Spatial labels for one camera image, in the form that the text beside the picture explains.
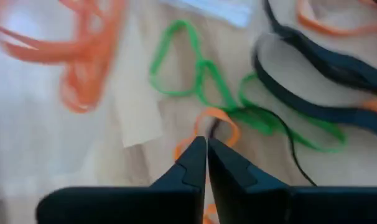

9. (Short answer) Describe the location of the green rubber band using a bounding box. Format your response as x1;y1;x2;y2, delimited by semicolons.
148;19;236;110
228;72;347;154

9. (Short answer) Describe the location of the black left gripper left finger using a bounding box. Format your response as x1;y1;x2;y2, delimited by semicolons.
35;136;207;224

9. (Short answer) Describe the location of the clear plastic zip bag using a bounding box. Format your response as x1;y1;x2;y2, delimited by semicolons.
0;0;253;203

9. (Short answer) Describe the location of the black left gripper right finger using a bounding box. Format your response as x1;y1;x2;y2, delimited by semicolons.
208;139;377;224

